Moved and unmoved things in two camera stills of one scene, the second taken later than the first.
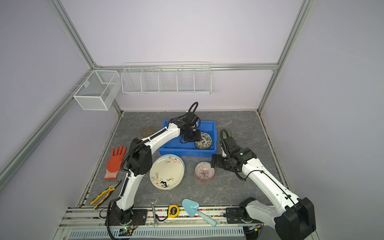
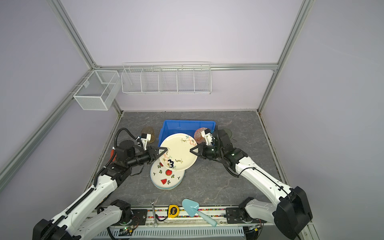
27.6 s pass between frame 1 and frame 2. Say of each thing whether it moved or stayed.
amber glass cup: stayed
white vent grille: stayed
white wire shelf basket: stayed
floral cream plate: moved
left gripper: moved
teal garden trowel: stayed
